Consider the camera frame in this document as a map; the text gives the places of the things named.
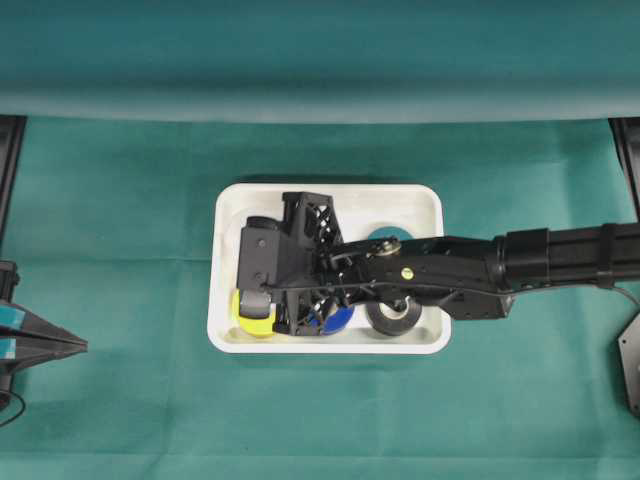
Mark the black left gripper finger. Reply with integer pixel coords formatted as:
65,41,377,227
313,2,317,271
1,301,83,345
1,339,88,373

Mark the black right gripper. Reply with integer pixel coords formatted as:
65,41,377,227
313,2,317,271
272,192,369,336

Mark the blue tape roll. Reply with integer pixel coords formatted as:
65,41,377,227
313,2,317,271
308,307,355,336

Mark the green tape roll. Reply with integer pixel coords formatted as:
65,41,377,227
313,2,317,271
367,226,413,241

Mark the yellow tape roll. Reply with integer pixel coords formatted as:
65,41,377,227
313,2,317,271
231,290,276,338

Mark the black tape roll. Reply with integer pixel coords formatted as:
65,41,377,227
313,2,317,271
365,297,423,337

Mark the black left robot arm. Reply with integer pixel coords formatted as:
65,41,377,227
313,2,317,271
1,260,89,427

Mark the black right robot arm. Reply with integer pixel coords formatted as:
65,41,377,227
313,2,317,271
259,192,639,337

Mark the white plastic tray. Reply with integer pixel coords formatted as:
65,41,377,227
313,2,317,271
207,183,452,355

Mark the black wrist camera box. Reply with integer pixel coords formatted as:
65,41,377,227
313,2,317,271
237,216,280,320

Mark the black aluminium frame rail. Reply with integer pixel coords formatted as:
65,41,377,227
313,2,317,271
0,115,27,238

